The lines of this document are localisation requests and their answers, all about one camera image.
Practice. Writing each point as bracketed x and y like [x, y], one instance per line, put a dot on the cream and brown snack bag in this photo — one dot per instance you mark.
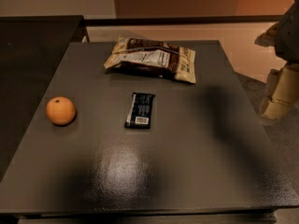
[153, 58]

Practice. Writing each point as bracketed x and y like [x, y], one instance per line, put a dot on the orange fruit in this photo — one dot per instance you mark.
[60, 111]

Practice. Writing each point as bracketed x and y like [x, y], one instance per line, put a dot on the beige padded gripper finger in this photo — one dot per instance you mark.
[268, 38]

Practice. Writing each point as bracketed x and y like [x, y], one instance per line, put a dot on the dark side table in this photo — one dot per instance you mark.
[31, 48]

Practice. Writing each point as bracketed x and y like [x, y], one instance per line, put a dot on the dark rxbar wrapper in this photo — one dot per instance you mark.
[139, 115]

